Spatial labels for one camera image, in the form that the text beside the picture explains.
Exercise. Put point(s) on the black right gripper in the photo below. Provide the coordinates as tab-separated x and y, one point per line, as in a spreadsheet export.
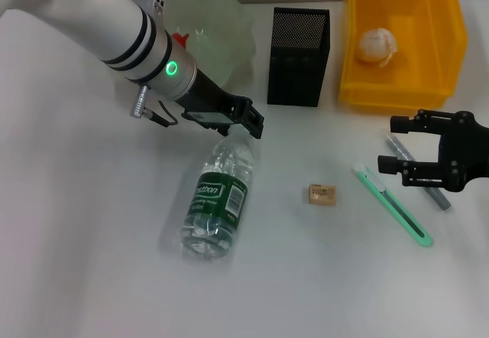
466	150

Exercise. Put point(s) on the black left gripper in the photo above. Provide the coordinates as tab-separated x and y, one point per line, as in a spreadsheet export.
210	93

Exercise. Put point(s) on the green utility knife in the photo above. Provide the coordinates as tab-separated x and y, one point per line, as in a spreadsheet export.
401	212

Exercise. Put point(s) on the clear green-label water bottle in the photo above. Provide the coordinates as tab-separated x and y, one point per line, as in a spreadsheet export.
217	200

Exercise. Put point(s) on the white paper ball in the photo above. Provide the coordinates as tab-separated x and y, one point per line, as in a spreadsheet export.
376	45

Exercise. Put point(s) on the red orange toy fruit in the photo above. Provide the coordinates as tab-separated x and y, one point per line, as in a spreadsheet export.
180	39

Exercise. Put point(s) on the grey marker pen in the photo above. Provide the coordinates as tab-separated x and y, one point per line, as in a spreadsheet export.
403	150

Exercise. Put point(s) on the black mesh pen holder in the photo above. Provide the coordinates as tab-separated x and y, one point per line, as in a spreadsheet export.
296	74

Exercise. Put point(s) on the small tan eraser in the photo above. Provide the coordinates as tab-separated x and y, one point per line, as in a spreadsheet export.
321	195

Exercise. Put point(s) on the green glass fruit plate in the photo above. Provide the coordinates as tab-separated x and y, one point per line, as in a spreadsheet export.
217	36

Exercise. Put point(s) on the yellow plastic bin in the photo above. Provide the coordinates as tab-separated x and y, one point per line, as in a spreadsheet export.
420	74

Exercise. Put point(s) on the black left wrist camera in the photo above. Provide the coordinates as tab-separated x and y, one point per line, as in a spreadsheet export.
204	118

